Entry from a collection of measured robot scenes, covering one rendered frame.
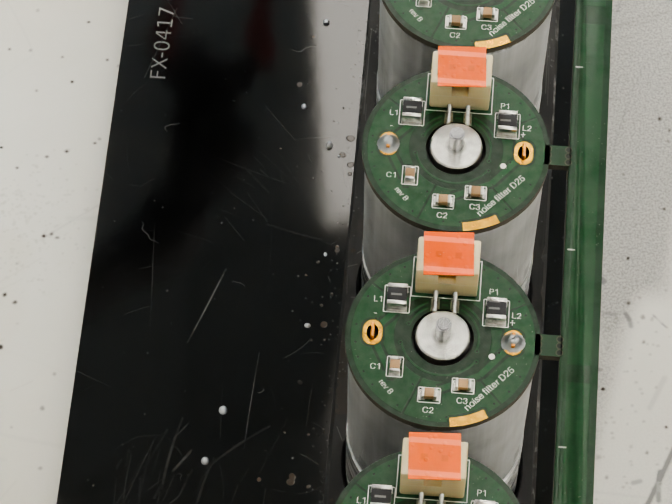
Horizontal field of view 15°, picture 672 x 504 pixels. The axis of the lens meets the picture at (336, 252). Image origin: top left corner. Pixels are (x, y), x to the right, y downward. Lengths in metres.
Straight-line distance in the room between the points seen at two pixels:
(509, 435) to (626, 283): 0.07
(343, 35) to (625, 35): 0.05
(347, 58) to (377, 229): 0.07
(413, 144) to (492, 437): 0.04
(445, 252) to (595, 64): 0.04
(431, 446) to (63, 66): 0.13
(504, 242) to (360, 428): 0.03
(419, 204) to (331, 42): 0.08
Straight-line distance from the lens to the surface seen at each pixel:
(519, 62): 0.36
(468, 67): 0.34
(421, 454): 0.31
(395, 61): 0.36
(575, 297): 0.33
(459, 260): 0.32
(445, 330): 0.32
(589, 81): 0.35
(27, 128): 0.42
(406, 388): 0.32
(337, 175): 0.40
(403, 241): 0.34
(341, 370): 0.37
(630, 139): 0.41
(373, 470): 0.32
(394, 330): 0.33
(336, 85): 0.40
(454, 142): 0.34
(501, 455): 0.34
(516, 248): 0.35
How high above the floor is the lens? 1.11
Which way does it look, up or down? 62 degrees down
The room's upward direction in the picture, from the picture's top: straight up
